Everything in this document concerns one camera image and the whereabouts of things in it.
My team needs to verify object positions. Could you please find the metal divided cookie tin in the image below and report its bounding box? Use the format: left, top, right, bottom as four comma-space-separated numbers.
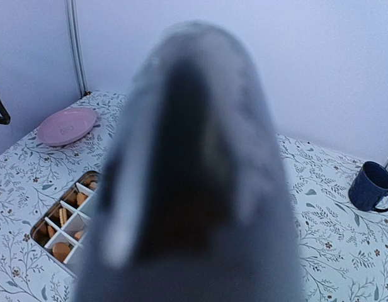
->
30, 171, 100, 277

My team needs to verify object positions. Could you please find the metal tongs white handle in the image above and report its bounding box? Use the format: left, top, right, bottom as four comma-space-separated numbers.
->
72, 21, 304, 301

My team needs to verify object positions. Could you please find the pink plate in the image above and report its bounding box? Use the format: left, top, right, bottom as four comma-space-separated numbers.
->
37, 108, 97, 147

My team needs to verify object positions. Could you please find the floral tablecloth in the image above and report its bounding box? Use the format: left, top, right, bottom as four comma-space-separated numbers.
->
0, 92, 388, 301

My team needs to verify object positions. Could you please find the dark blue mug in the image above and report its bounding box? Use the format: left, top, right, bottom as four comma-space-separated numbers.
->
348, 161, 388, 213

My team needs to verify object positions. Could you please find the left aluminium frame post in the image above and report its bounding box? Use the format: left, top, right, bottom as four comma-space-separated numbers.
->
64, 0, 90, 97

